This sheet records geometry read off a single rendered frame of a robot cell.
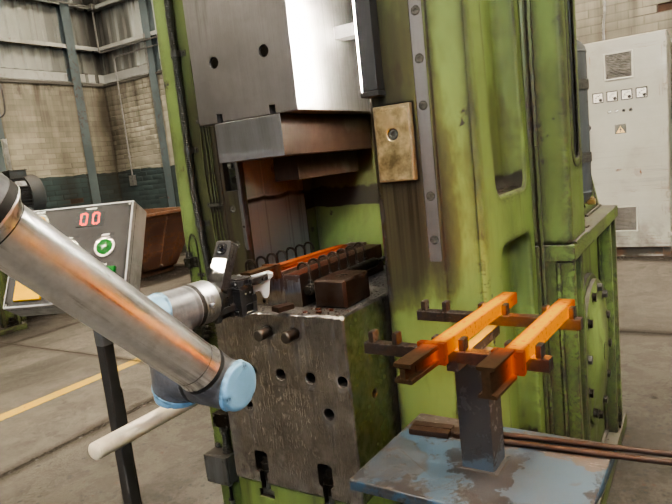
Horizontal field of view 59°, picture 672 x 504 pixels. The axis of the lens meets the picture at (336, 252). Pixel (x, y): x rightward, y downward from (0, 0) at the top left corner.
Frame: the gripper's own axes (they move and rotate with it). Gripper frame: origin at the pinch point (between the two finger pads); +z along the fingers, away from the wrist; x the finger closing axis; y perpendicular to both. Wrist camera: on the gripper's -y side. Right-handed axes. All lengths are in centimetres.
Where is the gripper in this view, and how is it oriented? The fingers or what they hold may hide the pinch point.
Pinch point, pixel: (265, 271)
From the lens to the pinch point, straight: 142.0
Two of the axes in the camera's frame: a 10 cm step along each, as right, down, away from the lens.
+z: 5.2, -1.7, 8.4
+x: 8.5, -0.1, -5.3
